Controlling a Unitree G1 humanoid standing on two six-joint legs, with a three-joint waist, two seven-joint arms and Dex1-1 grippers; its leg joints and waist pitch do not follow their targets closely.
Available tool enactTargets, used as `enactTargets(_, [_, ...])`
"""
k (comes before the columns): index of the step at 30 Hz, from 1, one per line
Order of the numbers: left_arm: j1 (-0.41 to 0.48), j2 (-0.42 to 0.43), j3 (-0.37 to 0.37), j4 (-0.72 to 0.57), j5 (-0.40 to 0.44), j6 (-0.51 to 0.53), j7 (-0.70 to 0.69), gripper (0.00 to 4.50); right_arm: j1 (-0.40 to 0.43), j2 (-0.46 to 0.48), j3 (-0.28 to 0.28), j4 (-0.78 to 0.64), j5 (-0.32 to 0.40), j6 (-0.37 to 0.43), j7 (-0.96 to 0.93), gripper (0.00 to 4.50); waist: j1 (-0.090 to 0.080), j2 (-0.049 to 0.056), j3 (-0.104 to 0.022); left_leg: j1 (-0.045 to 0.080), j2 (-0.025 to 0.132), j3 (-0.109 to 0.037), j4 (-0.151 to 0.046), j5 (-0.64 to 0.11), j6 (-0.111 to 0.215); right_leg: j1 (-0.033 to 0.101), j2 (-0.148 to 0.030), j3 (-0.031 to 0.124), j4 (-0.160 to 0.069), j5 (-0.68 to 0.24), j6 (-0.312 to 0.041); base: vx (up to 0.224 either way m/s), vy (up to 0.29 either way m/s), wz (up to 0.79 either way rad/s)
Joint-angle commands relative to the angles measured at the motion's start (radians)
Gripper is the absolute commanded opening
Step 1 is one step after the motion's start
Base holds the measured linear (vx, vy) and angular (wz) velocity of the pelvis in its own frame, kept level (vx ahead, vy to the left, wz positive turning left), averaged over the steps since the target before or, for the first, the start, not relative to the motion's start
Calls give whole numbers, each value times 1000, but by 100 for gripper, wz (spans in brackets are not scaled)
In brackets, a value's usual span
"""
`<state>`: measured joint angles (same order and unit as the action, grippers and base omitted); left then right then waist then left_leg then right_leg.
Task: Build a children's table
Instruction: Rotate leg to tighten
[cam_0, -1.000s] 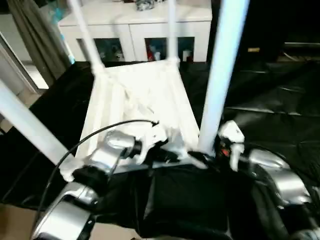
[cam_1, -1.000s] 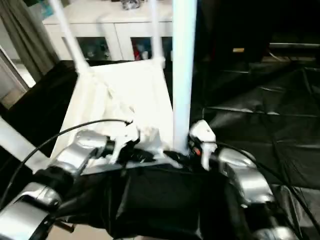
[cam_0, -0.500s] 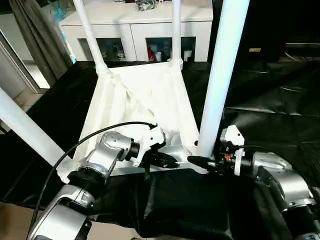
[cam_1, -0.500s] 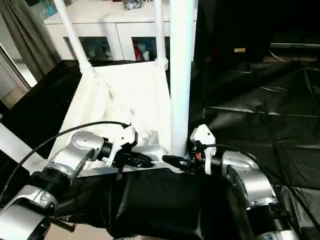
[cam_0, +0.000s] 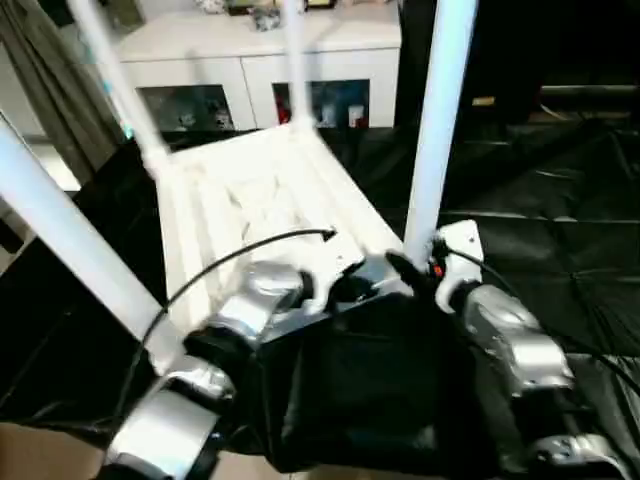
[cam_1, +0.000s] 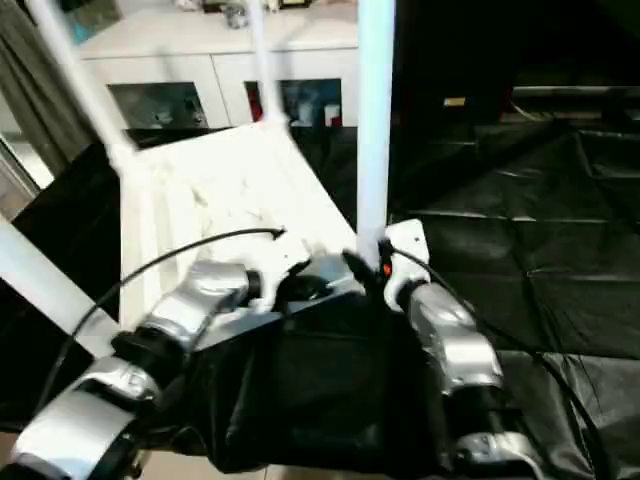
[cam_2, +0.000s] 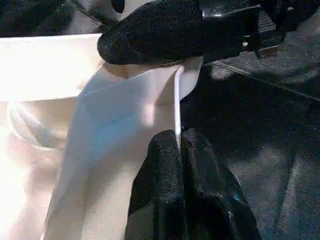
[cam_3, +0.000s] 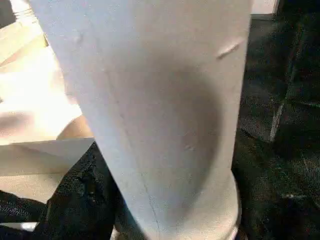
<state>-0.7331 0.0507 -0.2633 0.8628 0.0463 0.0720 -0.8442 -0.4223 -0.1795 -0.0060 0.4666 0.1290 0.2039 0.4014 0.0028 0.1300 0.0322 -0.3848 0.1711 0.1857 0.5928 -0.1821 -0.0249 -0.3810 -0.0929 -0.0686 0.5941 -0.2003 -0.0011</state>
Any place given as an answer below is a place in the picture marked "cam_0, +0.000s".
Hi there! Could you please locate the grey crumpled object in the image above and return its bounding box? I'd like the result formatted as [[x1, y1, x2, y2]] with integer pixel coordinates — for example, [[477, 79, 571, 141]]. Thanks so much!
[[248, 2, 287, 31]]

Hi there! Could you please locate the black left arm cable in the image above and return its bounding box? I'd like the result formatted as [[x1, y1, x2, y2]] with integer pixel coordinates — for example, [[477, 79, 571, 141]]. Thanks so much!
[[110, 228, 337, 441]]

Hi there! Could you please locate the white upturned plastic table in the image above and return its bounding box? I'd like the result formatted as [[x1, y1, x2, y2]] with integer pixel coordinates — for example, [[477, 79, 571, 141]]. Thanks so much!
[[130, 122, 426, 376]]

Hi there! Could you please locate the grey curtain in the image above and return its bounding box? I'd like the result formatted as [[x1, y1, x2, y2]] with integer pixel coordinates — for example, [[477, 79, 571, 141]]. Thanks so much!
[[0, 0, 131, 191]]

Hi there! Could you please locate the black case with yellow label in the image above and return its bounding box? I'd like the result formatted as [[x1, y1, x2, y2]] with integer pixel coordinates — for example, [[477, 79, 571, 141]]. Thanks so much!
[[400, 0, 640, 131]]

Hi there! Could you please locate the white glass-door cabinet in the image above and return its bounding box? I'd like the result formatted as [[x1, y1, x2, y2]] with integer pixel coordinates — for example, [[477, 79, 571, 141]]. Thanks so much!
[[110, 0, 403, 136]]

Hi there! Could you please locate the white plastic table leg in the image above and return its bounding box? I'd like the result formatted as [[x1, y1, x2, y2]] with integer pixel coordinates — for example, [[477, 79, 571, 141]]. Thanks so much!
[[0, 115, 186, 373], [65, 0, 173, 173], [400, 0, 479, 269], [280, 0, 319, 131]]

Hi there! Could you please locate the black work mat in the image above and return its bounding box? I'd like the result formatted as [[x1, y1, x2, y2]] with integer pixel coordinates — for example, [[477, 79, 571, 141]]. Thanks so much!
[[0, 120, 640, 476]]

